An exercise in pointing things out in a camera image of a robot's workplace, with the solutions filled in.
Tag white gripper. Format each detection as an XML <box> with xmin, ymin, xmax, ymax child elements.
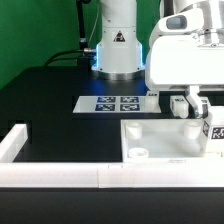
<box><xmin>145</xmin><ymin>35</ymin><xmax>224</xmax><ymax>119</ymax></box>

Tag white square table top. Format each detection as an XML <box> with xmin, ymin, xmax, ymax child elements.
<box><xmin>120</xmin><ymin>119</ymin><xmax>224</xmax><ymax>164</ymax></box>

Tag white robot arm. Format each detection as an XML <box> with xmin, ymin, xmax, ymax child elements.
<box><xmin>92</xmin><ymin>0</ymin><xmax>224</xmax><ymax>118</ymax></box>

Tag white marker sheet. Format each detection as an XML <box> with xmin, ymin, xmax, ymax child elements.
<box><xmin>72</xmin><ymin>95</ymin><xmax>162</xmax><ymax>114</ymax></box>

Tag black pole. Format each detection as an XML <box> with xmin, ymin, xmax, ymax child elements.
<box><xmin>76</xmin><ymin>0</ymin><xmax>88</xmax><ymax>50</ymax></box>

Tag white U-shaped fence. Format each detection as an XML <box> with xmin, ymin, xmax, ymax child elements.
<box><xmin>0</xmin><ymin>124</ymin><xmax>224</xmax><ymax>188</ymax></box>

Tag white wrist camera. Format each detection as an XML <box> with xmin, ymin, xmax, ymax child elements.
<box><xmin>155</xmin><ymin>8</ymin><xmax>204</xmax><ymax>35</ymax></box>

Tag black cables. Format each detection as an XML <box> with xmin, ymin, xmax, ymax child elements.
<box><xmin>43</xmin><ymin>49</ymin><xmax>98</xmax><ymax>67</ymax></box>

